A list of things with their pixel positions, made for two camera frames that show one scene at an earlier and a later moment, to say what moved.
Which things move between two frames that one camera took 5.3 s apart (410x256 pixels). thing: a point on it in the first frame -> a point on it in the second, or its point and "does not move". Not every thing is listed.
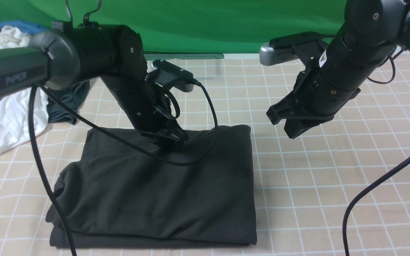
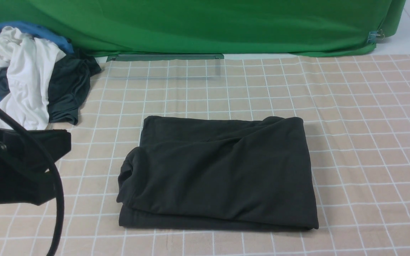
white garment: [8, 122] does not move
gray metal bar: [167, 56] does not move
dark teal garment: [74, 94] does not move
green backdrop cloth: [180, 26] does not move
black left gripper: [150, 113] -> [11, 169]
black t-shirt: [114, 195] -> [243, 173]
